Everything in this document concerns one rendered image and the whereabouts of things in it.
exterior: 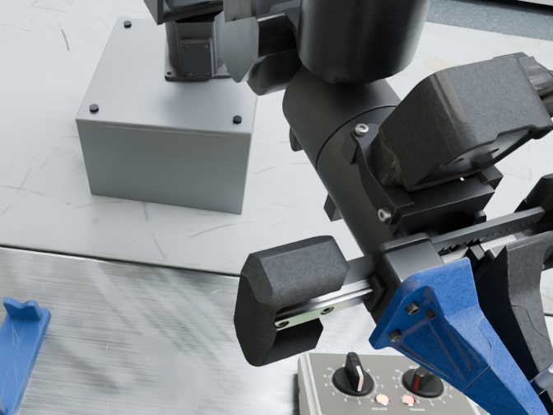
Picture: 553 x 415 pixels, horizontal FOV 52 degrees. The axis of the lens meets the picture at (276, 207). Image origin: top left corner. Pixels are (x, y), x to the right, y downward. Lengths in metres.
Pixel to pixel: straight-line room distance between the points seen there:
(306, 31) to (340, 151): 0.06
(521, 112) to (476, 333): 0.08
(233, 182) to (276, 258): 0.34
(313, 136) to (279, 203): 0.32
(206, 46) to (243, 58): 0.20
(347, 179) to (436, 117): 0.07
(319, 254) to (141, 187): 0.38
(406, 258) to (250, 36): 0.14
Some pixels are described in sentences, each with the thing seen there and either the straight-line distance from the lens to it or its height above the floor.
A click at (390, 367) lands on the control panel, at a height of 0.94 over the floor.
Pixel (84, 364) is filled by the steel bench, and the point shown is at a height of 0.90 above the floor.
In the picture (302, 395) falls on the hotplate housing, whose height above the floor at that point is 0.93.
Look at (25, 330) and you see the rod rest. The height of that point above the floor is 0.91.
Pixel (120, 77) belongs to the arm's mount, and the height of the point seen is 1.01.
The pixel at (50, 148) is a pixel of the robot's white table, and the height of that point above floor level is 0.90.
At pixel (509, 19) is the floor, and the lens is 2.94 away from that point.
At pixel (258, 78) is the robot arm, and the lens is 0.33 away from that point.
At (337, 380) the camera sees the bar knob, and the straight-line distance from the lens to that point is 0.46.
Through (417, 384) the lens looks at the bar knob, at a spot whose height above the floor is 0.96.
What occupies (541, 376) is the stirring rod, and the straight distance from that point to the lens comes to 0.24.
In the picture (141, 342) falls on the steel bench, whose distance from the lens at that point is 0.51.
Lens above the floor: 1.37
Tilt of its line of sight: 51 degrees down
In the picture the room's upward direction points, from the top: 12 degrees clockwise
